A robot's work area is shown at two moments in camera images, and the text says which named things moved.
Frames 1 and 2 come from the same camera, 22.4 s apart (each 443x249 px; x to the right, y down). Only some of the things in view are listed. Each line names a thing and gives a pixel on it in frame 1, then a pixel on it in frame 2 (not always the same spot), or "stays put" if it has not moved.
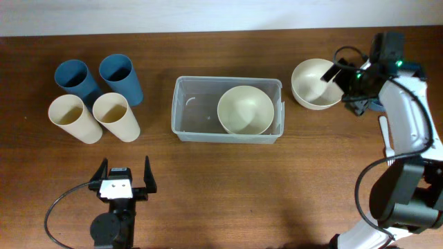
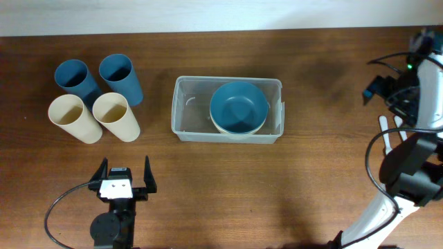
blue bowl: x=376 y=105 to x=239 y=108
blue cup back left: x=73 y=77 stays put
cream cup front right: x=111 y=111 stays put
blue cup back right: x=117 y=70 stays put
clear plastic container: x=195 y=105 stays put
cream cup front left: x=68 y=112 stays put
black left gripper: x=141 y=194 stays put
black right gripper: x=358 y=104 to x=408 y=113
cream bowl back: x=309 y=90 to x=239 y=122
